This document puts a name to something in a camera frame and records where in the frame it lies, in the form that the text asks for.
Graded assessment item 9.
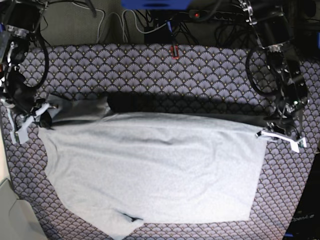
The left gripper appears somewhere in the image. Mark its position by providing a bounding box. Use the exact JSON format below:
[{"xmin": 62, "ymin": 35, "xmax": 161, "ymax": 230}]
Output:
[{"xmin": 264, "ymin": 107, "xmax": 300, "ymax": 137}]

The red clamp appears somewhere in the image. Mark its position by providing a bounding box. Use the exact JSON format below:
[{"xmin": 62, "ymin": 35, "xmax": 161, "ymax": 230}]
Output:
[{"xmin": 170, "ymin": 45, "xmax": 179, "ymax": 60}]

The blue box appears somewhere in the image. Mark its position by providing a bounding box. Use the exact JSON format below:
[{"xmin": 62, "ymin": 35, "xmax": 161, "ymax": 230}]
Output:
[{"xmin": 121, "ymin": 0, "xmax": 192, "ymax": 10}]

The black power strip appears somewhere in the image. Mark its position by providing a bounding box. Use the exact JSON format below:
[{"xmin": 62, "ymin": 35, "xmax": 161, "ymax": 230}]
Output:
[{"xmin": 188, "ymin": 9, "xmax": 245, "ymax": 22}]

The white cable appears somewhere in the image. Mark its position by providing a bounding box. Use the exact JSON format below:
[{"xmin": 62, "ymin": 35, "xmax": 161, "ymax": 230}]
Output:
[{"xmin": 96, "ymin": 8, "xmax": 168, "ymax": 44}]

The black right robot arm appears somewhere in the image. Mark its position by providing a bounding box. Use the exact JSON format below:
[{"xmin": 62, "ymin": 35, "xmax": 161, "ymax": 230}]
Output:
[{"xmin": 0, "ymin": 0, "xmax": 49, "ymax": 119}]

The fan-patterned tablecloth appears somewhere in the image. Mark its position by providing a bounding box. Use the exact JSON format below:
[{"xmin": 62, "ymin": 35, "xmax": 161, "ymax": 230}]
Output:
[{"xmin": 0, "ymin": 44, "xmax": 320, "ymax": 240}]

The white plastic bin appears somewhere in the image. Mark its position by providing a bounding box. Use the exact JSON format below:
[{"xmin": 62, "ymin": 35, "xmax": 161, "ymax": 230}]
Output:
[{"xmin": 0, "ymin": 179, "xmax": 47, "ymax": 240}]

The light grey T-shirt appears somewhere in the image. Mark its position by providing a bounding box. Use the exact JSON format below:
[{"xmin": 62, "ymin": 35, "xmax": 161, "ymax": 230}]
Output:
[{"xmin": 38, "ymin": 95, "xmax": 267, "ymax": 240}]

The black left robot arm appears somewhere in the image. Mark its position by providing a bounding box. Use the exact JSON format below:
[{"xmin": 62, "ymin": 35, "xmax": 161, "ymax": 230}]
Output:
[{"xmin": 239, "ymin": 0, "xmax": 309, "ymax": 138}]

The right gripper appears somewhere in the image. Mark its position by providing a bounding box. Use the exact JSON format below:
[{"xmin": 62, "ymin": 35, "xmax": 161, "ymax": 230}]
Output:
[{"xmin": 22, "ymin": 98, "xmax": 54, "ymax": 128}]

